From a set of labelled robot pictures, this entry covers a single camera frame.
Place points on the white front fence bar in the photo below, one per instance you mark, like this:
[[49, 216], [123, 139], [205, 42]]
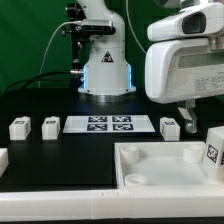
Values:
[[112, 204]]

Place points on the black camera on stand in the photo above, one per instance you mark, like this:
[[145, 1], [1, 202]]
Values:
[[80, 30]]

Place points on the white square tabletop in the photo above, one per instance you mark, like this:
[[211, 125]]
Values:
[[156, 164]]

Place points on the white left fence bar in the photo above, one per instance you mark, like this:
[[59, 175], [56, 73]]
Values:
[[4, 162]]

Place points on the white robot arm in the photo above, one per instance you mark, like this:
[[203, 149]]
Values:
[[107, 73]]

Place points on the white sheet with markers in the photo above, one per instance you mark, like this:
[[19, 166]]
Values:
[[108, 124]]

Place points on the white fence bar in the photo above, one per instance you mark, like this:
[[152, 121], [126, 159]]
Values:
[[4, 162], [112, 204]]

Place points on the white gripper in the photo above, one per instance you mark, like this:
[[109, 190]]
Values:
[[183, 70]]

